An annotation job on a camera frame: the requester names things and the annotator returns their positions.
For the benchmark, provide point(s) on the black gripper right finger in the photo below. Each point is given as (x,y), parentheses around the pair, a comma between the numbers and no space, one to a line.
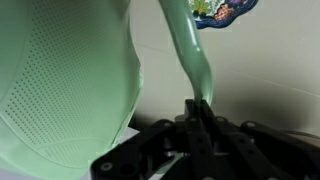
(266,156)

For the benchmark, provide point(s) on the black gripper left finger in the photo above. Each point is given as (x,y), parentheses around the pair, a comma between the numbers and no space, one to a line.
(146,156)

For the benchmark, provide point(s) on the white dust bin green lid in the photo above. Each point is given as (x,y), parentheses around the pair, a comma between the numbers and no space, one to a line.
(66,83)

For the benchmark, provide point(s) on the floral decorative wall plate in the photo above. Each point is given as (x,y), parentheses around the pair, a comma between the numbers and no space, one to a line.
(226,13)

